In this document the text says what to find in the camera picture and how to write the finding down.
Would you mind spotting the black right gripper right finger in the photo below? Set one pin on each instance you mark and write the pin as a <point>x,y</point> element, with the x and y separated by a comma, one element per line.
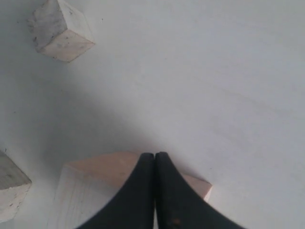
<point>178,206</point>

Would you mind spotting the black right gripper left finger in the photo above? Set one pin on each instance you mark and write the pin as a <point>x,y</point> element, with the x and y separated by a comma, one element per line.
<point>133,206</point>

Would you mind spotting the large light wooden cube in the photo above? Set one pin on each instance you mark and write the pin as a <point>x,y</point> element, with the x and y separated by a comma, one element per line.
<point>86,186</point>

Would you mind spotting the medium ridged wooden cube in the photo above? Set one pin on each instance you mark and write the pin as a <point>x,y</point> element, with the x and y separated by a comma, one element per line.
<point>14,186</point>

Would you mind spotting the small pale wooden cube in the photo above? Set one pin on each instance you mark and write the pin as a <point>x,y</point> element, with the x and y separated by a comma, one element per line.
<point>60,31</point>

